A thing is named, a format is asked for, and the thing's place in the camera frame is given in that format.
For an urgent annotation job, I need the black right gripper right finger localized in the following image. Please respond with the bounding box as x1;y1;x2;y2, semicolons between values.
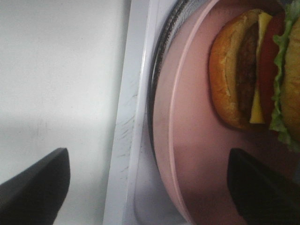
227;148;300;225

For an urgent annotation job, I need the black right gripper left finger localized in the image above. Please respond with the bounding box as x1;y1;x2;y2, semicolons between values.
0;148;70;225

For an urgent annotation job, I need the pink round plate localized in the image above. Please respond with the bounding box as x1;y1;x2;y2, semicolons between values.
153;0;299;225

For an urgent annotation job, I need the burger with lettuce and cheese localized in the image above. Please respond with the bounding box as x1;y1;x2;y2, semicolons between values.
209;0;300;152

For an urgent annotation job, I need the glass microwave turntable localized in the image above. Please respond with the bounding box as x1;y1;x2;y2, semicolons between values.
147;0;206;156

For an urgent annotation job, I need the white microwave oven body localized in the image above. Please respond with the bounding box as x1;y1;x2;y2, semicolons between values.
103;0;185;225

